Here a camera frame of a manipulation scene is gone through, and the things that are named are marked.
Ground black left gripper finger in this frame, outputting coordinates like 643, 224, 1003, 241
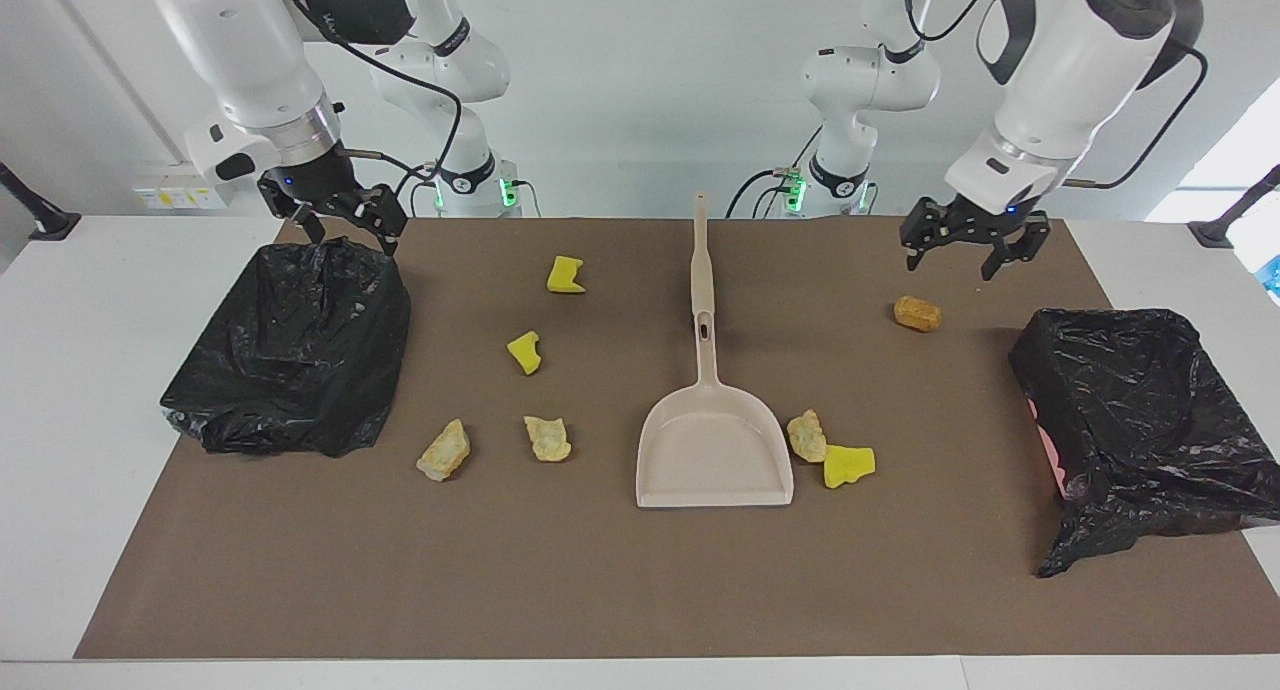
899, 202, 949, 272
980, 215, 1051, 281

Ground brown toy bread roll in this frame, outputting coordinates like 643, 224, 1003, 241
893, 295, 943, 333

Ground beige hand brush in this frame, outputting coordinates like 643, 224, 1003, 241
690, 192, 717, 317

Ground beige rough foam chunk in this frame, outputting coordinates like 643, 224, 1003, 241
416, 418, 472, 483
523, 415, 573, 464

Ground yellow sponge block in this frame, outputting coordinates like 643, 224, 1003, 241
823, 445, 877, 490

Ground beige plastic dustpan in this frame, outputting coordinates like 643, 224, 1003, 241
636, 308, 795, 509

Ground black bag lined bin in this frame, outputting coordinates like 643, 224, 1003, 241
160, 235, 413, 459

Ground pink bin with black bag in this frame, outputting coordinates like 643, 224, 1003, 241
1008, 307, 1280, 579

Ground black stand foot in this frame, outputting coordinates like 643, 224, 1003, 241
1188, 165, 1280, 249
0, 160, 81, 241

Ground brown table mat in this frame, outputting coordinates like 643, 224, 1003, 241
73, 217, 1280, 661

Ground black base cable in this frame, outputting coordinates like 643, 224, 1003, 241
408, 165, 443, 218
727, 125, 823, 218

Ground white wall outlet box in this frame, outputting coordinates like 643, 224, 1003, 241
135, 163, 238, 211

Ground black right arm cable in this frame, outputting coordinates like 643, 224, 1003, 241
278, 0, 465, 186

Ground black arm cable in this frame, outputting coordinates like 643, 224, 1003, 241
278, 0, 465, 186
900, 0, 1211, 189

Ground white wall cable duct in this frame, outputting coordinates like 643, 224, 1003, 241
38, 0, 191, 166

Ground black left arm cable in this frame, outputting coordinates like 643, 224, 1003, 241
900, 0, 1211, 189

